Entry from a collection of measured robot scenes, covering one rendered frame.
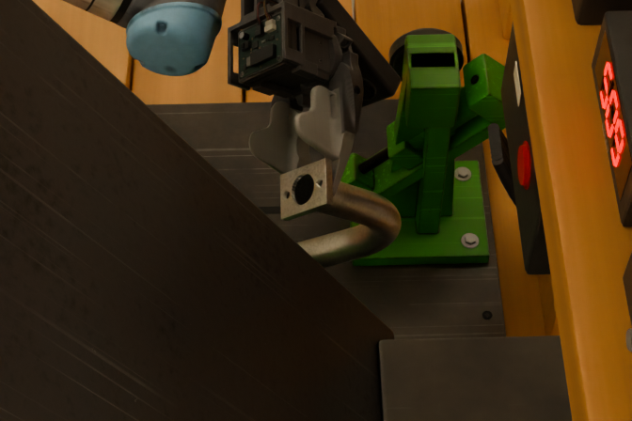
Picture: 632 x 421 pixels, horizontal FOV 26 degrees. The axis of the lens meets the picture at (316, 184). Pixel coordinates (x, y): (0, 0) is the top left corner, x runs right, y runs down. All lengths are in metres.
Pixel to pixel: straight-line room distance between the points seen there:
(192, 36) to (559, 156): 0.46
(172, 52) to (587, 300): 0.54
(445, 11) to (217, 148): 0.36
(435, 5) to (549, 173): 0.99
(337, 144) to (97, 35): 0.66
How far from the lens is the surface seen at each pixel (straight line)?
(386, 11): 1.76
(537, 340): 1.08
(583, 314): 0.75
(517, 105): 0.99
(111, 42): 1.72
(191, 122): 1.63
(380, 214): 1.17
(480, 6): 1.78
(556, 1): 0.88
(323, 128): 1.12
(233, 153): 1.59
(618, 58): 0.79
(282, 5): 1.13
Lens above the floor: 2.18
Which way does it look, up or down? 55 degrees down
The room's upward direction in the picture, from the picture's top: straight up
